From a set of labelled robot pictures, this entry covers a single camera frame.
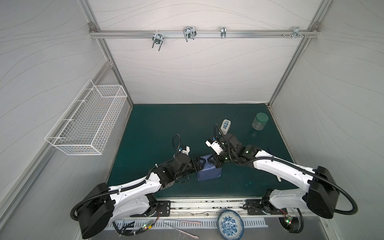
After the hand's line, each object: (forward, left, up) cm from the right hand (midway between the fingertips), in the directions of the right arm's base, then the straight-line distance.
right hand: (210, 154), depth 79 cm
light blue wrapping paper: (-8, +1, -1) cm, 8 cm away
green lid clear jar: (+28, -33, -5) cm, 44 cm away
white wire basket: (+3, +59, +20) cm, 63 cm away
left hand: (-3, +4, -3) cm, 6 cm away
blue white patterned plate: (-29, -10, -12) cm, 33 cm away
